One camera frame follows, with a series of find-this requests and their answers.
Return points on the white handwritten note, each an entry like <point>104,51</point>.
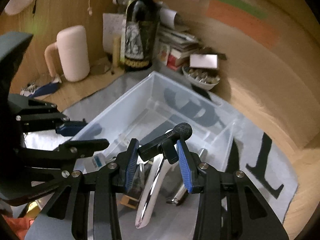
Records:
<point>112,25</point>

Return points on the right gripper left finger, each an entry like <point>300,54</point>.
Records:
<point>65,216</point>

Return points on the orange paper note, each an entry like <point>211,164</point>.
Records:
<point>250,25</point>

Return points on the white handheld massager device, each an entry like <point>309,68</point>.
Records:
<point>150,192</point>

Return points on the pink insulated mug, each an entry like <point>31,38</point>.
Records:
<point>71,44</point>

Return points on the stack of books and papers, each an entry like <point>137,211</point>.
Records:
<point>173,43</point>

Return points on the clear plastic storage bin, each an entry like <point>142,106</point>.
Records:
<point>148,112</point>

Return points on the green paper note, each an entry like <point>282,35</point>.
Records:
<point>253,10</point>

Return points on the dark wine bottle elephant label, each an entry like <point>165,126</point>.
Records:
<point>140,34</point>

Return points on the white bowl of stones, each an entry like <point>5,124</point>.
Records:
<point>200,78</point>

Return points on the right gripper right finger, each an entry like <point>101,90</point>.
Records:
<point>230,206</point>

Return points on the beige lip balm tube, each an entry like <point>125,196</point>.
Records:
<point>116,50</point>

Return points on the blue booklet with keychain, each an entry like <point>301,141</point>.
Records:
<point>34,90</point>

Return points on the black clip-on microphone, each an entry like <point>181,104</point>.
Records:
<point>165,144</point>

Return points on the white card box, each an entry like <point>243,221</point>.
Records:
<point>208,61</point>

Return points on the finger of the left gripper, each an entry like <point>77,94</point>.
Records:
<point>70,127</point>
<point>82,146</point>

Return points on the grey mat with black letters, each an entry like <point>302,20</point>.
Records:
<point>252,152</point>

